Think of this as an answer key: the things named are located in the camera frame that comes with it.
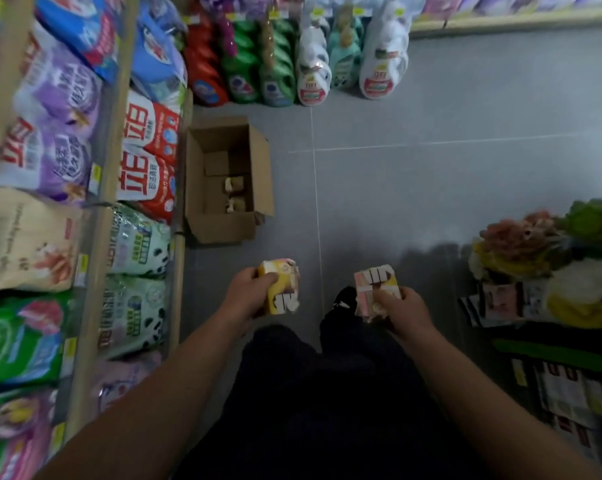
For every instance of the low wooden shelf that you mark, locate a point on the low wooden shelf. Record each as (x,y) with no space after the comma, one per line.
(516,22)

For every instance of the green shelf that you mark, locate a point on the green shelf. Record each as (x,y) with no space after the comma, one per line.
(556,352)

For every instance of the open cardboard box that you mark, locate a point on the open cardboard box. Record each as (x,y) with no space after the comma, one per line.
(216,224)

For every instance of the red detergent bottle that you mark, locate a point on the red detergent bottle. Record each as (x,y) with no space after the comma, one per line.
(206,74)

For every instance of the wooden shelf unit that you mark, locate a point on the wooden shelf unit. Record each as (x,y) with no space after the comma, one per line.
(98,274)

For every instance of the person's left thumb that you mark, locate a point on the person's left thumb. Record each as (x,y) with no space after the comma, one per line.
(267,281)

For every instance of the pile of colourful scrubbers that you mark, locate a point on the pile of colourful scrubbers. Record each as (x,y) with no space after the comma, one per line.
(556,254)

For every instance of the person's black shoe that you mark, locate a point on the person's black shoe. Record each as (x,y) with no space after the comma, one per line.
(345,297)

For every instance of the green detergent bottle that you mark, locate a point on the green detergent bottle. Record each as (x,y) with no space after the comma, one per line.
(277,79)
(242,74)

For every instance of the person's right thumb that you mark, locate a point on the person's right thumb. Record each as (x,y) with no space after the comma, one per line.
(382,297)

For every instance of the person's left hand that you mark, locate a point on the person's left hand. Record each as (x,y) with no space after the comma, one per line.
(243,297)

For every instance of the green pink detergent bag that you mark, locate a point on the green pink detergent bag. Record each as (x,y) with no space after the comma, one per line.
(13,434)

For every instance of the person's dark trousers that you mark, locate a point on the person's dark trousers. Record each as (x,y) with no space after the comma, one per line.
(331,409)

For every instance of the pink soap box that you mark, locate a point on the pink soap box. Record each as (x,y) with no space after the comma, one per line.
(373,282)

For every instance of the blue detergent bag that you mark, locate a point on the blue detergent bag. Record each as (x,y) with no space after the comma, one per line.
(158,64)
(88,29)

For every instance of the red white detergent bag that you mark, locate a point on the red white detergent bag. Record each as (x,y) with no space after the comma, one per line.
(151,127)
(143,184)

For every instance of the beige detergent bag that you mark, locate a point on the beige detergent bag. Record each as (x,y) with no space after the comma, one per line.
(26,239)

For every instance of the person's right forearm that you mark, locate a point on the person's right forearm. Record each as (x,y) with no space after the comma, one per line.
(491,409)

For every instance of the yellow soap box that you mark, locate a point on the yellow soap box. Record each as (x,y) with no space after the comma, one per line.
(283,287)

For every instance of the person's right hand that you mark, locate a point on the person's right hand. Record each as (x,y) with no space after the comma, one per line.
(408,312)

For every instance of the large white detergent bottle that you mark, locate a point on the large white detergent bottle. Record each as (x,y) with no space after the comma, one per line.
(383,59)

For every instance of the teal detergent bottle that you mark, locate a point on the teal detergent bottle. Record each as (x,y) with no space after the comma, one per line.
(345,59)

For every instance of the green panda detergent bag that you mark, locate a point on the green panda detergent bag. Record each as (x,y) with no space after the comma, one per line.
(138,242)
(131,317)

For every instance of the row of pastel packets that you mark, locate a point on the row of pastel packets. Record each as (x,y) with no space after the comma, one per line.
(521,2)

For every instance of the small beige soap box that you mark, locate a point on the small beige soap box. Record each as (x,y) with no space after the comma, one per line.
(236,205)
(234,184)

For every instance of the person's left forearm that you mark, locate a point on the person's left forearm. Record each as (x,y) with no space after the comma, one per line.
(156,409)

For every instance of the stack of white packets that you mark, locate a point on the stack of white packets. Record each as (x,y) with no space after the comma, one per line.
(576,399)

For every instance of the pale purple detergent bag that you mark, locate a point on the pale purple detergent bag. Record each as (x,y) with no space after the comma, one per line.
(121,379)

